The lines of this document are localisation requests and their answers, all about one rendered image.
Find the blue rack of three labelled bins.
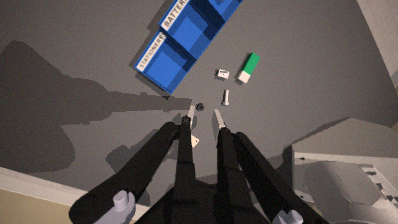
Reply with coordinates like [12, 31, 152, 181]
[134, 0, 243, 94]

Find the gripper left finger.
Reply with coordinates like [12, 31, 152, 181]
[68, 105, 201, 224]

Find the cream domino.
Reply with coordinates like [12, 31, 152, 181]
[191, 134, 199, 146]

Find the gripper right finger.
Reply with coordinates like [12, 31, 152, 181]
[211, 109, 329, 224]

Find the green and white eraser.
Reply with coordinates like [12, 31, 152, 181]
[236, 53, 260, 83]

